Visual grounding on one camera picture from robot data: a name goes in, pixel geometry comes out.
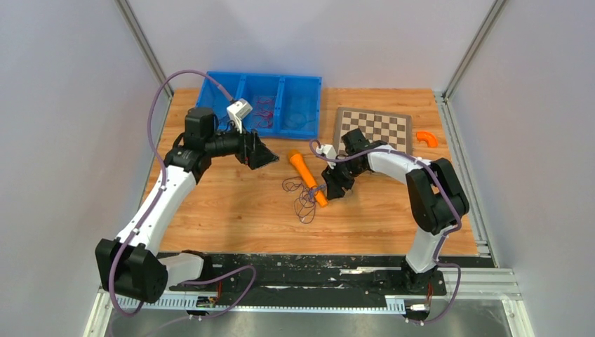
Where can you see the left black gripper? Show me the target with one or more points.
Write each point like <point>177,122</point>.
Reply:
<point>251,151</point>

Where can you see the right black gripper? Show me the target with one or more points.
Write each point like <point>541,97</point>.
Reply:
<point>335,183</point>

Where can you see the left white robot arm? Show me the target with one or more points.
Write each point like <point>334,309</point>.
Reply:
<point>129,265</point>

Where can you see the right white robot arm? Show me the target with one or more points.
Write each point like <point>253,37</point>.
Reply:
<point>437,199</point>

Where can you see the wooden chessboard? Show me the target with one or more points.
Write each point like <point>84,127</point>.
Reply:
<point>392,128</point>

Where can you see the orange curved plastic piece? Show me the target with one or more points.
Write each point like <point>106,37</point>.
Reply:
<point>428,138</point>

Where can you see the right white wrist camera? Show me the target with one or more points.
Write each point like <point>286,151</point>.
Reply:
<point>328,152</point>

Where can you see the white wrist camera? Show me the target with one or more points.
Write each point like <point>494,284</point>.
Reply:
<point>237,111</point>
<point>328,152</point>

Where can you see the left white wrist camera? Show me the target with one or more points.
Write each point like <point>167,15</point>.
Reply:
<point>237,111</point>

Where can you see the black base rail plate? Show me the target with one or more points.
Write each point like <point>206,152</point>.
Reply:
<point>313,281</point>

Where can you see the left aluminium frame post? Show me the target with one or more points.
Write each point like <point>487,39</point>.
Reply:
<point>134,26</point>

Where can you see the aluminium frame post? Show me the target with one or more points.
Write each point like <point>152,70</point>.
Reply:
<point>482,32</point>
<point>134,26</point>

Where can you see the right aluminium frame post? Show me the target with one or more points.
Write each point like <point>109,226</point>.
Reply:
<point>482,32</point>

